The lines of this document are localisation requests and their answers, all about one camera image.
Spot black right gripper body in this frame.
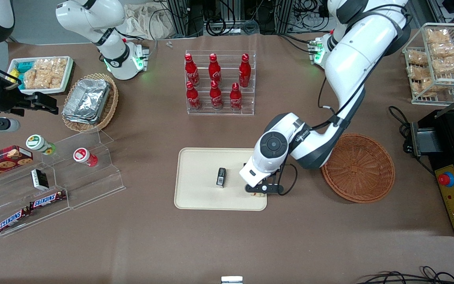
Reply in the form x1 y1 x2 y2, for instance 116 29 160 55
0 87 35 117

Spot white rectangular snack tray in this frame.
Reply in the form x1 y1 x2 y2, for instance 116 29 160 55
7 56 74 96

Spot light oval wicker basket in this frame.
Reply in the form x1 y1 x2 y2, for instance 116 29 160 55
61 73 119 133

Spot beige plastic tray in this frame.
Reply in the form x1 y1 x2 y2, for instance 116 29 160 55
174 148 268 211

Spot brown round wicker basket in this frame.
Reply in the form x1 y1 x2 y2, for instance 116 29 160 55
321 133 396 204

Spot rice cracker bag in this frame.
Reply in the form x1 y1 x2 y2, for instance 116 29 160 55
22 69 54 90
33 58 68 79

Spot aluminium foil container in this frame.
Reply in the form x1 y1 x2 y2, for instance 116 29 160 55
63 114 99 125
63 78 112 120

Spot green sunflower lid cup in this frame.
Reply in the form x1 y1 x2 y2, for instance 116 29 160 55
26 134 57 156

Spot red lid cup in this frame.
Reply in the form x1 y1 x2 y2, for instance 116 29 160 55
73 147 99 168

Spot red cookie box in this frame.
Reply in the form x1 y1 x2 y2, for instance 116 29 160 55
0 145 34 183

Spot small black white box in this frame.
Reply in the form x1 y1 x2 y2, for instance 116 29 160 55
30 168 50 191

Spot clear acrylic bottle rack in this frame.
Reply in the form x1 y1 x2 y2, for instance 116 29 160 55
185 50 256 116

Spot red cola bottle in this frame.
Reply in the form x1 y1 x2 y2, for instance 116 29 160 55
208 53 222 88
186 81 202 111
209 80 224 110
238 53 252 88
184 53 200 88
229 82 244 111

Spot clear acrylic stepped shelf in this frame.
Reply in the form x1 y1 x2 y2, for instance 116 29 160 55
0 129 127 238

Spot snickers bar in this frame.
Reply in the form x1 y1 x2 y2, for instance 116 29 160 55
29 190 67 210
0 207 32 234

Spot beige cloth bag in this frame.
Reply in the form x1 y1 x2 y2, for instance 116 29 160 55
122 3 177 41

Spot fried snack bag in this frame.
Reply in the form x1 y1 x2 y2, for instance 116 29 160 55
430 41 454 58
406 50 429 66
432 55 454 76
426 28 451 43
407 65 429 80
419 78 439 94

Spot black equipment box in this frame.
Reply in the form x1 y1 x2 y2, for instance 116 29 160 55
410 108 454 237

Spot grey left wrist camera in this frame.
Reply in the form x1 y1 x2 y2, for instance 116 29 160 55
244 183 285 195

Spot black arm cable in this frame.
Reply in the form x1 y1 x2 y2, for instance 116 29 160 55
277 24 405 197

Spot black table cable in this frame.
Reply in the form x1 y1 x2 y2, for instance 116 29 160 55
388 105 421 155

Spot aluminium frame post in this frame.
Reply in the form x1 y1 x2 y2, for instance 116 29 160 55
167 0 190 37
275 0 294 34

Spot coiled black cable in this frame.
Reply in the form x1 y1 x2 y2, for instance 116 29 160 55
205 16 228 37

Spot black floor cable bundle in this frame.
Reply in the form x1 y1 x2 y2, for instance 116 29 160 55
356 266 454 284

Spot white wire rack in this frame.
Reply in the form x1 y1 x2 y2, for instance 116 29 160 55
402 22 454 106

